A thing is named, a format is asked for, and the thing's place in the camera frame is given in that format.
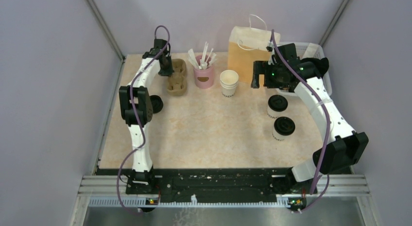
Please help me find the brown pulp cup carrier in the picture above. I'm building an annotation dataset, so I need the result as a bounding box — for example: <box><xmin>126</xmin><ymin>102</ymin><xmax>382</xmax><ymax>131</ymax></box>
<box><xmin>167</xmin><ymin>59</ymin><xmax>188</xmax><ymax>96</ymax></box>

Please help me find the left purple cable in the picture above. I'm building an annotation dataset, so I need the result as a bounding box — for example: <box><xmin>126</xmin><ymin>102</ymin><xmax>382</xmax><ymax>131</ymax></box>
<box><xmin>116</xmin><ymin>25</ymin><xmax>171</xmax><ymax>215</ymax></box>

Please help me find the black plastic cup lid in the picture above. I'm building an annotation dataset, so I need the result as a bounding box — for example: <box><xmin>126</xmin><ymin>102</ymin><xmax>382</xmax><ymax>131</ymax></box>
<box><xmin>268</xmin><ymin>94</ymin><xmax>288</xmax><ymax>112</ymax></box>

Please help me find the stack of white paper cups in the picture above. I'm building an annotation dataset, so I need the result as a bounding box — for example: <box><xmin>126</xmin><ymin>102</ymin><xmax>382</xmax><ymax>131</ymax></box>
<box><xmin>220</xmin><ymin>70</ymin><xmax>239</xmax><ymax>98</ymax></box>

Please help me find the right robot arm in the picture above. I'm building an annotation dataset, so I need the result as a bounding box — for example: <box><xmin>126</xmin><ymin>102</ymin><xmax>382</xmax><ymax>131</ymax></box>
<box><xmin>251</xmin><ymin>42</ymin><xmax>369</xmax><ymax>193</ymax></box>

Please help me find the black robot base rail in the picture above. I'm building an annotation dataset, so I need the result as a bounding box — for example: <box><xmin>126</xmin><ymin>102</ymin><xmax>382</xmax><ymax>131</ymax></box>
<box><xmin>125</xmin><ymin>168</ymin><xmax>312</xmax><ymax>204</ymax></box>

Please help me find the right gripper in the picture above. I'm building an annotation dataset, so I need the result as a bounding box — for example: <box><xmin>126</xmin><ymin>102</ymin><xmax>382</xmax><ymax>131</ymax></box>
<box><xmin>251</xmin><ymin>61</ymin><xmax>288</xmax><ymax>88</ymax></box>

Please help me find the black cloth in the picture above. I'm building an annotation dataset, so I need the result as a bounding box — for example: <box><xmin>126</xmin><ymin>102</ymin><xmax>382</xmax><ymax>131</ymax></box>
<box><xmin>301</xmin><ymin>57</ymin><xmax>329</xmax><ymax>78</ymax></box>

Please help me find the stack of black lids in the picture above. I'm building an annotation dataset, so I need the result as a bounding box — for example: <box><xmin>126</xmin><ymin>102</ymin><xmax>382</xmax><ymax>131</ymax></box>
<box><xmin>150</xmin><ymin>95</ymin><xmax>164</xmax><ymax>114</ymax></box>

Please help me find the white paper coffee cup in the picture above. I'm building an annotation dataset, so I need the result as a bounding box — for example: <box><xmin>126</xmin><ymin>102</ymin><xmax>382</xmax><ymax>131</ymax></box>
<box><xmin>267</xmin><ymin>107</ymin><xmax>285</xmax><ymax>119</ymax></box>

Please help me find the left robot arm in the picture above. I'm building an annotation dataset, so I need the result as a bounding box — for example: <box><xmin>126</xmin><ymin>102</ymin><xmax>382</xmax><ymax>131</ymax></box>
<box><xmin>119</xmin><ymin>38</ymin><xmax>173</xmax><ymax>194</ymax></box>

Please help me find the brown paper takeout bag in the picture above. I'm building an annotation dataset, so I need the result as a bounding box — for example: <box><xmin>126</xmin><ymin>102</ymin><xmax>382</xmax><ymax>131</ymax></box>
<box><xmin>227</xmin><ymin>14</ymin><xmax>272</xmax><ymax>84</ymax></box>

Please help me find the pink straw holder cup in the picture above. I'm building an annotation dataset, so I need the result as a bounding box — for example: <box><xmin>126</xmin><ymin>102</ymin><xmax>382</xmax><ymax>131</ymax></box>
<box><xmin>193</xmin><ymin>65</ymin><xmax>215</xmax><ymax>89</ymax></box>

